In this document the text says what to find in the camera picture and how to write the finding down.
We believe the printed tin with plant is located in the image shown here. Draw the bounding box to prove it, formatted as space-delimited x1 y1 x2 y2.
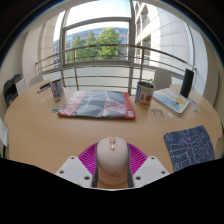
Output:
134 79 156 108

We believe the black cylinder speaker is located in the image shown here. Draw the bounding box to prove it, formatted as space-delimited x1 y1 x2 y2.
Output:
179 68 195 99

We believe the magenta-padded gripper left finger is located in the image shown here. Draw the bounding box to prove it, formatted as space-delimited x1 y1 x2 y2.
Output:
54 141 100 189

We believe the black letter tray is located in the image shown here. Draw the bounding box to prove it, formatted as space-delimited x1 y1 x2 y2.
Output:
3 73 24 108

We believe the red and black magazine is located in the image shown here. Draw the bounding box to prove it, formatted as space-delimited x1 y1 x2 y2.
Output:
57 90 137 120

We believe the blue-green sticker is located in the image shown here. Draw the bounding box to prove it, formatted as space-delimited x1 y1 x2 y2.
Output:
50 105 62 114

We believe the beige computer mouse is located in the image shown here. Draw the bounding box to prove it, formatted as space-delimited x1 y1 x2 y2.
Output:
96 136 130 187

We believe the clear round sticker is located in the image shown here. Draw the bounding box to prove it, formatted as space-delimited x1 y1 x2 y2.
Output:
150 108 165 118

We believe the white printed can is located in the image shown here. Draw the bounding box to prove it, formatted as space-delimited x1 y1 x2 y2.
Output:
49 78 65 99

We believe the dark pen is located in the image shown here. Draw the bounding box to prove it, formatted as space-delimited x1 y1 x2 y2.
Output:
37 82 52 94

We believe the metal balcony railing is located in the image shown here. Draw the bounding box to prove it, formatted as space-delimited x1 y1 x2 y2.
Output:
34 43 198 95

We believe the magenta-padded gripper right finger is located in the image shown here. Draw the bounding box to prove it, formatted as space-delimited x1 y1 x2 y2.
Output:
126 142 170 189

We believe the blue patterned mouse pad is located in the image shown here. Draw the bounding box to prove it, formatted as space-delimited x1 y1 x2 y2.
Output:
163 125 216 173

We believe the white chair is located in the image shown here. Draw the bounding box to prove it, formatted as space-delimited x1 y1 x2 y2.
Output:
153 68 173 91
0 118 10 148

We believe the white illustrated booklet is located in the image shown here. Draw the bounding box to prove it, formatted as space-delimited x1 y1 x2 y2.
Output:
152 87 192 117

